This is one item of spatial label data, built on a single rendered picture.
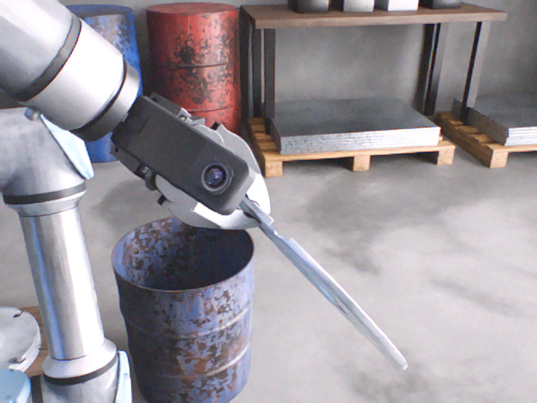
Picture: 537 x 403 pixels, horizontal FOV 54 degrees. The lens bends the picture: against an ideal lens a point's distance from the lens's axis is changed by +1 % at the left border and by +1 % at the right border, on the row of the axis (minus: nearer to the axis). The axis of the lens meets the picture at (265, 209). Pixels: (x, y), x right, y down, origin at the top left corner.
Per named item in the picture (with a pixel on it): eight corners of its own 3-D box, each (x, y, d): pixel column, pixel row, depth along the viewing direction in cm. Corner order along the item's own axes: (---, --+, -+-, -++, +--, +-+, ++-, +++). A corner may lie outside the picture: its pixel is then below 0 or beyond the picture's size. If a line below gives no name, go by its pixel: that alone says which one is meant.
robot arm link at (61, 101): (95, 24, 35) (22, 121, 35) (145, 67, 38) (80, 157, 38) (62, 10, 41) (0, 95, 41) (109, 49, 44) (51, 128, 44)
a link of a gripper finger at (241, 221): (237, 204, 58) (181, 160, 52) (268, 226, 54) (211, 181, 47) (220, 226, 58) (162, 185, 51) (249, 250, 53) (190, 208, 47)
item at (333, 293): (265, 237, 81) (268, 233, 81) (407, 381, 67) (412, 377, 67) (188, 146, 55) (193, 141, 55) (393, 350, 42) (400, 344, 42)
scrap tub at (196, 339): (247, 321, 198) (244, 209, 176) (265, 409, 162) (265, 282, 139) (133, 334, 192) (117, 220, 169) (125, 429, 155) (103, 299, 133)
